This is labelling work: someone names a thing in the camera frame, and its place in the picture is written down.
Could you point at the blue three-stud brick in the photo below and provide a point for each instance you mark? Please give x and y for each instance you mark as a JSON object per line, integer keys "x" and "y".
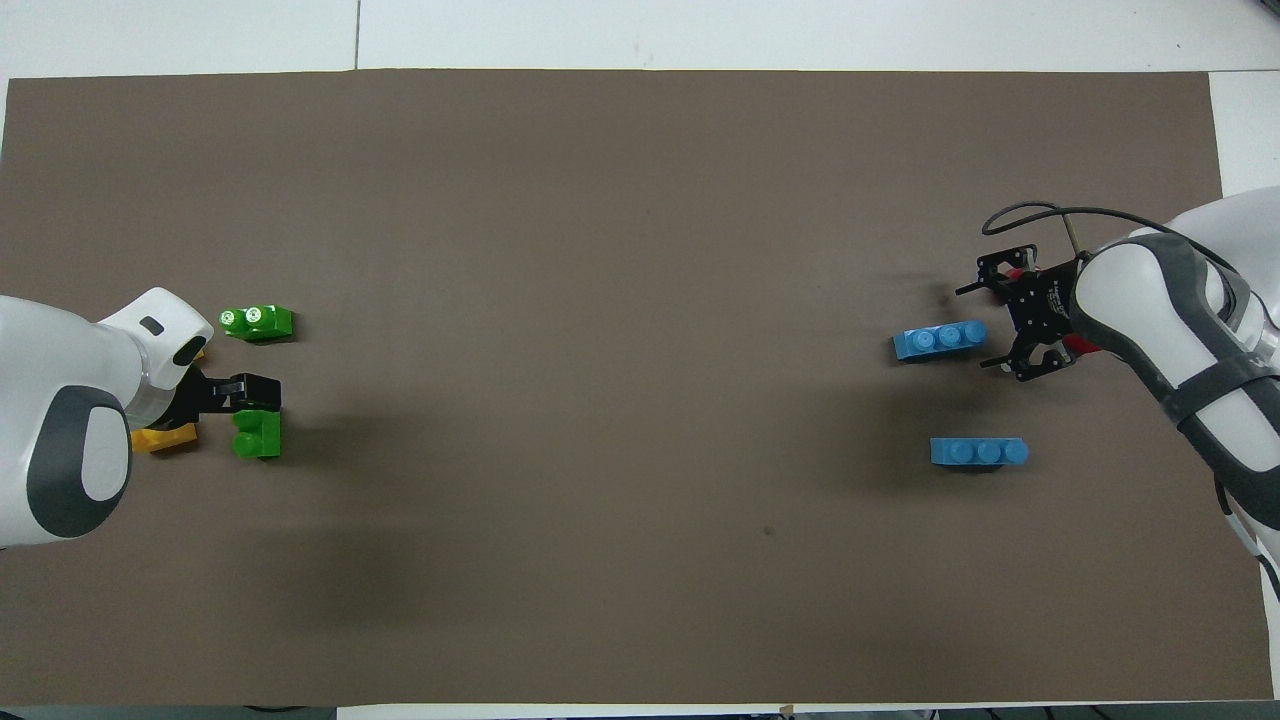
{"x": 978, "y": 452}
{"x": 938, "y": 340}

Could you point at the plain green two-stud brick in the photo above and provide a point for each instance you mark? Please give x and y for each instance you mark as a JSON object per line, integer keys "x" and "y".
{"x": 258, "y": 438}

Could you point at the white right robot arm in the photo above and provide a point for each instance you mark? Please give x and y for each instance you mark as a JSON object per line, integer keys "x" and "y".
{"x": 1150, "y": 300}

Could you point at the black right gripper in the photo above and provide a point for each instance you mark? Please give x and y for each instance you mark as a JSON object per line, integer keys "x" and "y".
{"x": 1045, "y": 305}

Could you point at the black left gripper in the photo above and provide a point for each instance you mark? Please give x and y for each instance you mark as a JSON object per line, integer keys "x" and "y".
{"x": 192, "y": 398}

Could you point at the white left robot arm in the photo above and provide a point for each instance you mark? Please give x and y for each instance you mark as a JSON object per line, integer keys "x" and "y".
{"x": 60, "y": 400}

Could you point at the green brick white-marked studs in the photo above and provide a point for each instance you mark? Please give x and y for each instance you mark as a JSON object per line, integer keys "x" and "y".
{"x": 265, "y": 322}

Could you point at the brown table mat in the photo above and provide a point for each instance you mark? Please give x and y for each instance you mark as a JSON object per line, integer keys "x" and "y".
{"x": 620, "y": 250}

